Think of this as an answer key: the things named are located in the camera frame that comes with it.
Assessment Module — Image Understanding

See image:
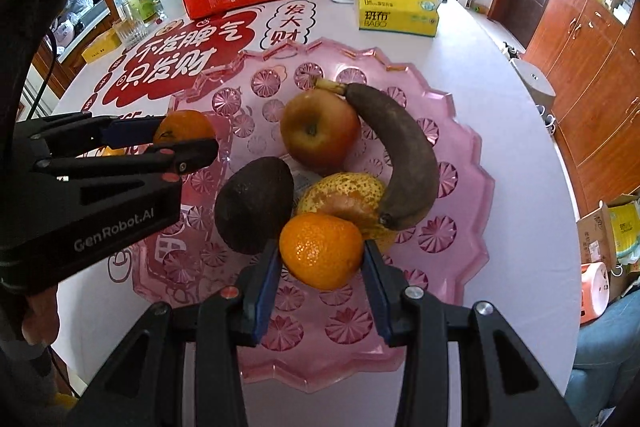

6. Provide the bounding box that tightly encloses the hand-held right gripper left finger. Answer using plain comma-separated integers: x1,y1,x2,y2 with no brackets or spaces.
65,239,283,427

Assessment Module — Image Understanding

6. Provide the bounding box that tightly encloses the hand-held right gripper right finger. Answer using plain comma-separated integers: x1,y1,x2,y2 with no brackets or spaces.
362,239,581,427

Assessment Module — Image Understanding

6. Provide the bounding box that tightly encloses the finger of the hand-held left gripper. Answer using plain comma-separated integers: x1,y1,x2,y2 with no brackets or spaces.
17,112,166,158
32,138,220,180

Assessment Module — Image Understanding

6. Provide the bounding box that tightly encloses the yellow citrus fruit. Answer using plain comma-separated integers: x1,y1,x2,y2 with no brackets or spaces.
362,223,401,254

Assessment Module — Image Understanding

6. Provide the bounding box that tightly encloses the dark green avocado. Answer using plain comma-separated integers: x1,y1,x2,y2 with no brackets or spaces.
215,156,296,255

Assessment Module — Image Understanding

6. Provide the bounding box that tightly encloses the yellow spotted pear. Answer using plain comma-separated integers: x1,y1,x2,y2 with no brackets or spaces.
295,173,388,230

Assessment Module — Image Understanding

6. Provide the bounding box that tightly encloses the pink plastic fruit bowl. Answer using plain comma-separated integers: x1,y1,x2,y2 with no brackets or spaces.
132,37,496,393

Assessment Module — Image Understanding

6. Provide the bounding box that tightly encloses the red apple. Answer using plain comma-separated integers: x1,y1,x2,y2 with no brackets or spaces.
279,89,362,170

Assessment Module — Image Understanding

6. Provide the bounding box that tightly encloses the dark overripe banana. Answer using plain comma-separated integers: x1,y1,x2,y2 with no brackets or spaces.
314,78,441,230

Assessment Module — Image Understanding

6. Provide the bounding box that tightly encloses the person's left hand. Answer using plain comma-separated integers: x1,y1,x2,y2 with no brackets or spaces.
22,284,60,343

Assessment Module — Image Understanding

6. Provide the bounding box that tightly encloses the yellow cardboard box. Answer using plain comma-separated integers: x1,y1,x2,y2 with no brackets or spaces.
80,29,123,64

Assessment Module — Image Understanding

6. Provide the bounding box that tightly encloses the clear glass cup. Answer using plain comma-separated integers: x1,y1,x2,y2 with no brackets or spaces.
112,18,148,48

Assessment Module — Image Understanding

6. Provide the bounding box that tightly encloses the pink plastic stool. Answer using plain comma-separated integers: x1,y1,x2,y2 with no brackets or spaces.
580,262,610,325

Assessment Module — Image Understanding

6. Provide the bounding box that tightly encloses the brown cardboard box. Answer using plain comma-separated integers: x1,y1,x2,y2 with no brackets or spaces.
576,194,640,278

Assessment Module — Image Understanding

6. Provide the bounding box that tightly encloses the blue fabric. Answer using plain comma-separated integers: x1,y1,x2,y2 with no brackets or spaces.
570,292,640,427

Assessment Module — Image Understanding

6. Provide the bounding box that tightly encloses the yellow tissue box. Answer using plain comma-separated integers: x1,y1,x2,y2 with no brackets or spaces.
354,0,441,38

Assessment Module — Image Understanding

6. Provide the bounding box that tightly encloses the white sneaker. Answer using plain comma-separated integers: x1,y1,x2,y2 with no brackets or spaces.
536,104,558,135

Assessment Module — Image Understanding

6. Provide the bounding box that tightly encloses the yellow green package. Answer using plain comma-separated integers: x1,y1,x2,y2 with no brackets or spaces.
607,204,640,263

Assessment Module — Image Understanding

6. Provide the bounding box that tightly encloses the white stool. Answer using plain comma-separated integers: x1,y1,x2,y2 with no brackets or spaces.
511,59,557,110

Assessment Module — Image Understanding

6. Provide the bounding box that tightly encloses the wooden sideboard cabinet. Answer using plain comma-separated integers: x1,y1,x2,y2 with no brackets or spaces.
520,0,640,212

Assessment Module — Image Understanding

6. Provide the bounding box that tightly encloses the black cable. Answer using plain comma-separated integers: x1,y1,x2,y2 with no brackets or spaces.
27,29,57,120

